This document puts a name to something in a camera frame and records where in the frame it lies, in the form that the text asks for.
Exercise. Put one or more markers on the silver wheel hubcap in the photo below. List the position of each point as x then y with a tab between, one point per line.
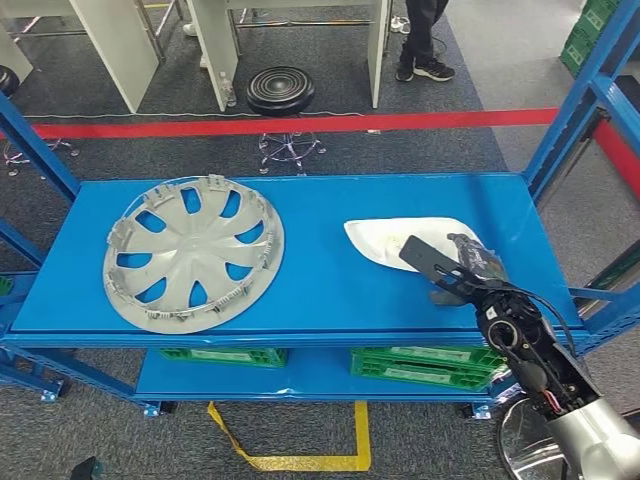
192	248

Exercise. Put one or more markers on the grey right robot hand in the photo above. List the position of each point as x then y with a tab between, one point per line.
482	262

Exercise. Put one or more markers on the person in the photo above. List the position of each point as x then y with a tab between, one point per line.
420	26
189	29

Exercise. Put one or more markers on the white desk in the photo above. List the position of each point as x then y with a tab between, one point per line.
115	46
212	46

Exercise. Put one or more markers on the chrome round base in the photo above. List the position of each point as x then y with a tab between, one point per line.
520	450

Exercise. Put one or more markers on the clear water bottle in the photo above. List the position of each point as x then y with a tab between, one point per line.
228	93

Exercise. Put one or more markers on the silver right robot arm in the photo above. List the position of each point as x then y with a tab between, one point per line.
590	437

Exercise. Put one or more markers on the grey metal bar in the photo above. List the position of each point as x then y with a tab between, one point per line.
631	414

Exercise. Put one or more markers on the white plastic car part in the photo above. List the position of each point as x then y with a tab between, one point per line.
380	238

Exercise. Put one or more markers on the red barrier belt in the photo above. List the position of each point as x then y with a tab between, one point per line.
623	162
300	124

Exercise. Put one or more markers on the dark metal pole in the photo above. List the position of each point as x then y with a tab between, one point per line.
612	275

